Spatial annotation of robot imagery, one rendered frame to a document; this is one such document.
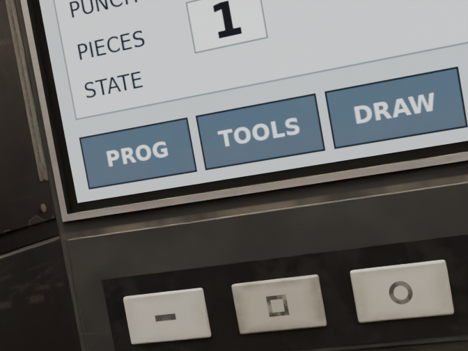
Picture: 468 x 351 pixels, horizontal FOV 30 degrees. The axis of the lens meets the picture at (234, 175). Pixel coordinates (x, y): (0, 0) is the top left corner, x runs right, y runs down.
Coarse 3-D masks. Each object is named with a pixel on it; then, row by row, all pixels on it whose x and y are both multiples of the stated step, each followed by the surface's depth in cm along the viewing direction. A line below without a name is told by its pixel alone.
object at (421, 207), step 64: (64, 192) 38; (192, 192) 36; (256, 192) 35; (320, 192) 35; (384, 192) 34; (448, 192) 33; (64, 256) 39; (128, 256) 37; (192, 256) 36; (256, 256) 36; (320, 256) 35; (384, 256) 34; (448, 256) 33; (128, 320) 38; (192, 320) 37; (256, 320) 36; (320, 320) 35; (384, 320) 34; (448, 320) 33
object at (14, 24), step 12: (12, 0) 51; (12, 12) 52; (12, 24) 52; (12, 36) 52; (24, 60) 51; (24, 72) 51; (24, 84) 52; (24, 96) 52; (36, 120) 51; (36, 132) 51; (36, 144) 52; (36, 156) 52; (48, 180) 51
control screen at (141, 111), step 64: (64, 0) 37; (128, 0) 36; (192, 0) 36; (320, 0) 34; (384, 0) 33; (448, 0) 32; (64, 64) 38; (128, 64) 37; (192, 64) 36; (256, 64) 35; (320, 64) 34; (384, 64) 33; (448, 64) 33; (64, 128) 38; (128, 128) 37; (192, 128) 36; (256, 128) 35; (320, 128) 34; (384, 128) 34; (448, 128) 33; (128, 192) 37
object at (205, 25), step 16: (208, 0) 35; (224, 0) 35; (240, 0) 35; (256, 0) 35; (192, 16) 36; (208, 16) 35; (224, 16) 35; (240, 16) 35; (256, 16) 35; (192, 32) 36; (208, 32) 35; (224, 32) 35; (240, 32) 35; (256, 32) 35; (208, 48) 36
